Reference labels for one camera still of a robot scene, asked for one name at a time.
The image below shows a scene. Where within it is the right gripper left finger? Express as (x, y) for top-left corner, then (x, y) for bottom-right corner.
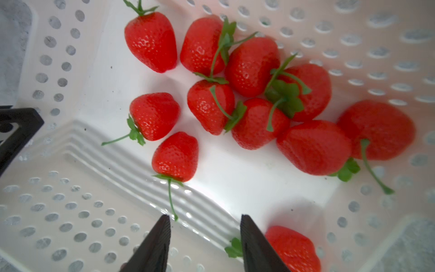
(120, 215), (171, 272)

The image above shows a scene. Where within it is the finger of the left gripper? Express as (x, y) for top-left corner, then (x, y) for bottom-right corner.
(1, 105), (44, 175)

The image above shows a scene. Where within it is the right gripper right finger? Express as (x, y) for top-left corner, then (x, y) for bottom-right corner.
(240, 214), (290, 272)

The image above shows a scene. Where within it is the strawberry front with stem down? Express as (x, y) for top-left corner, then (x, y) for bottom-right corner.
(152, 131), (199, 221)

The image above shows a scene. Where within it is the strawberry middle left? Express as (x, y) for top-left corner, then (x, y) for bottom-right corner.
(101, 92), (181, 146)

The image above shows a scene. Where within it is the strawberry right of cluster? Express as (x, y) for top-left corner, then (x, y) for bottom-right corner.
(276, 120), (361, 182)

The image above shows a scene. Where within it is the strawberry centre cluster right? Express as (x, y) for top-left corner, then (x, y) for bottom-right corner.
(231, 97), (291, 150)

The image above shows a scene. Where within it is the strawberry with upright stem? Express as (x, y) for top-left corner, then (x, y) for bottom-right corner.
(124, 1), (178, 73)

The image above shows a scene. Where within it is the strawberry row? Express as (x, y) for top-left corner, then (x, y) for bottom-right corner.
(224, 37), (280, 98)
(180, 16), (223, 76)
(265, 54), (332, 122)

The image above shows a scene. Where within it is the strawberry far right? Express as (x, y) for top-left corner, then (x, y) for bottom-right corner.
(336, 100), (416, 195)

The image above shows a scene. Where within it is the strawberry lone near wall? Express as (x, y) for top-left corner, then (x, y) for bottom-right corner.
(224, 226), (322, 272)

